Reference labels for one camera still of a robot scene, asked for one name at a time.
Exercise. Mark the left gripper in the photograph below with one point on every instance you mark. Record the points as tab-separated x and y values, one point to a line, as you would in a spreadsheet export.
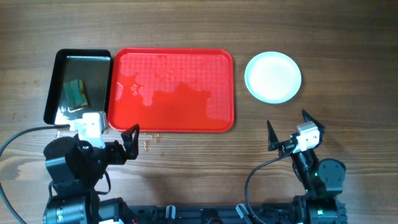
119	154

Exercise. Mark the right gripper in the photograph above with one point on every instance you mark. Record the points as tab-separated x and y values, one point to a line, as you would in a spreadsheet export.
286	146

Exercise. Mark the light blue plate top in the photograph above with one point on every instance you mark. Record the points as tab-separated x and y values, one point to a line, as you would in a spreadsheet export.
273	77

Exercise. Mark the green yellow sponge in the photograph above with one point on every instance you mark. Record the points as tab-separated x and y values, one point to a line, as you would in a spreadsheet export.
75	95

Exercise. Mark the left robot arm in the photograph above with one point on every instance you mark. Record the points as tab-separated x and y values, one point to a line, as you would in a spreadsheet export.
75	167

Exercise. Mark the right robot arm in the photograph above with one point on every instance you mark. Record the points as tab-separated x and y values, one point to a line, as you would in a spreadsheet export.
321	179

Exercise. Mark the red plastic tray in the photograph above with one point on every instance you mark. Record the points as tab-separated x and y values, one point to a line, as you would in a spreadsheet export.
172	90

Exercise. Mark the black rectangular tray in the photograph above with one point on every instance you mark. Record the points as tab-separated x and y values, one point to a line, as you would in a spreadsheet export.
91	66

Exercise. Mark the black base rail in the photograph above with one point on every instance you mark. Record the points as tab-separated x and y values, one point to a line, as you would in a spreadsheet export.
217	214

